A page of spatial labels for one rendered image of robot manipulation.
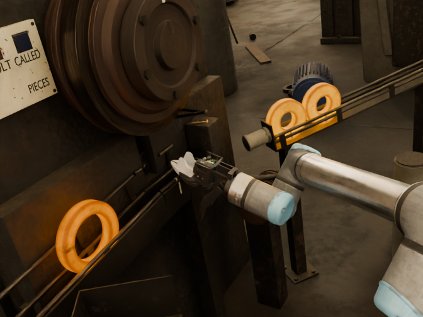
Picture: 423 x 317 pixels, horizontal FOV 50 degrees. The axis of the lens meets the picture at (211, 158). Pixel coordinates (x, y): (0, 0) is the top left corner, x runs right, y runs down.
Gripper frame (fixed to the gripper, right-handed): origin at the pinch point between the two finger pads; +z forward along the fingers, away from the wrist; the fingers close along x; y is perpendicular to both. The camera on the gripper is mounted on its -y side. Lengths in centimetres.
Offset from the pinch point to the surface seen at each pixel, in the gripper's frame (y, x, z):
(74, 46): 40.9, 24.6, 12.6
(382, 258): -57, -66, -65
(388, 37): -31, -267, -12
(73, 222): 4.8, 38.7, 2.3
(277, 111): 4.9, -42.9, -13.6
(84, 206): 6.2, 34.3, 2.9
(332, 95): 8, -62, -27
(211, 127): 4.4, -19.2, -0.6
